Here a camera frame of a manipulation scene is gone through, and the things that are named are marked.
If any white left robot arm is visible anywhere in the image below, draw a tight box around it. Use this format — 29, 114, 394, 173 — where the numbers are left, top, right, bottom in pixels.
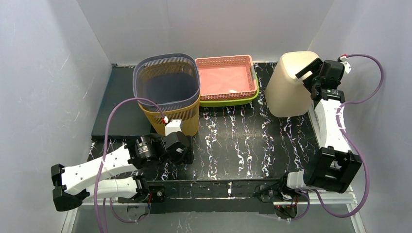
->
51, 131, 194, 212

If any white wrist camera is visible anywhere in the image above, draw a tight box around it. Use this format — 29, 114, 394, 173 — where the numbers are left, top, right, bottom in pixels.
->
337, 54, 352, 74
163, 116, 183, 136

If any pink perforated basket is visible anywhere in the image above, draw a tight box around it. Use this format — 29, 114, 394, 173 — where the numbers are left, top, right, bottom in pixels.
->
195, 55, 258, 101

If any green plastic tray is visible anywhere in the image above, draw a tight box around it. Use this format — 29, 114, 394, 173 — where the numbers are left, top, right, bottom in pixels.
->
200, 65, 259, 107

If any dark grey flat box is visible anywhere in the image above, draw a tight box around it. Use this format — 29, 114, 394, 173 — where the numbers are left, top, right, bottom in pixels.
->
91, 66, 155, 141

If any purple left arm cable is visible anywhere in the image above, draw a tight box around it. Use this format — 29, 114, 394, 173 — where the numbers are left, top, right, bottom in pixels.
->
93, 98, 169, 233

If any cream bin liner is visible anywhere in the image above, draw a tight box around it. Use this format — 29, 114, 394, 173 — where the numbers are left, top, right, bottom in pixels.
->
264, 51, 319, 117

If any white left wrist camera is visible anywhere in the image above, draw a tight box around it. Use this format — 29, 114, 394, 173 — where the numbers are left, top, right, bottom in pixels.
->
163, 116, 183, 136

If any orange slatted waste bin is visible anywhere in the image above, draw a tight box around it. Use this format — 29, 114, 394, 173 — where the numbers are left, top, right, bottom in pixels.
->
138, 97, 200, 136

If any grey slatted waste bin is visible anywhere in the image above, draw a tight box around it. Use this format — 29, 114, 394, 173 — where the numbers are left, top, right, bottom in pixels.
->
132, 53, 200, 112

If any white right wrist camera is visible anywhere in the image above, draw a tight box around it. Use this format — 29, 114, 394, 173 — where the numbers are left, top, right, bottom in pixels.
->
337, 54, 352, 74

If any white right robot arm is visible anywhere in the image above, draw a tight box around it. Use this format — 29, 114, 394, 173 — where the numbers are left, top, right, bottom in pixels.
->
286, 58, 362, 193

